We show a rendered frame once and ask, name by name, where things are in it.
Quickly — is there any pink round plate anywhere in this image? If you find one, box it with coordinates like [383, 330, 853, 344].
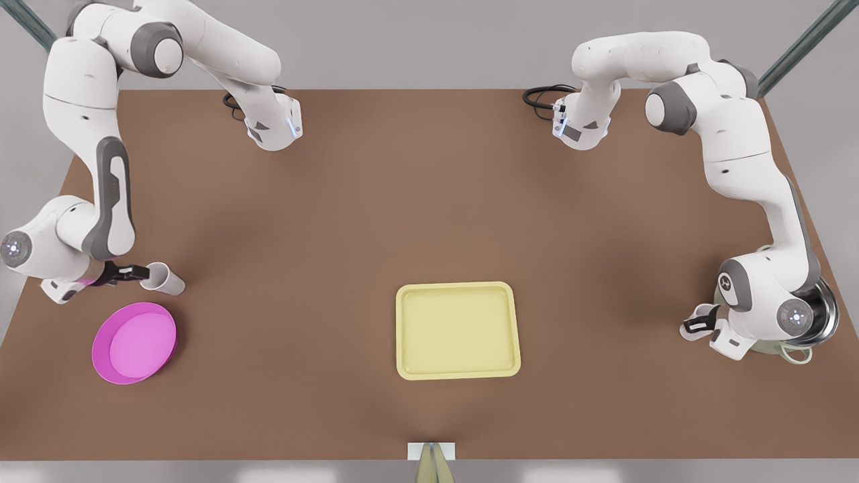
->
[92, 302, 178, 386]

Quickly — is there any pale green pot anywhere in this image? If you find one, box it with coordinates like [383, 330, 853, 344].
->
[711, 245, 814, 366]

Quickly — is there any yellow rectangular tray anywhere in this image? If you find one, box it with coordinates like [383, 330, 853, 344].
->
[395, 281, 522, 382]

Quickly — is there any black cable loop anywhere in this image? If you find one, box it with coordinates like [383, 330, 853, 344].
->
[522, 85, 579, 123]
[223, 85, 288, 123]

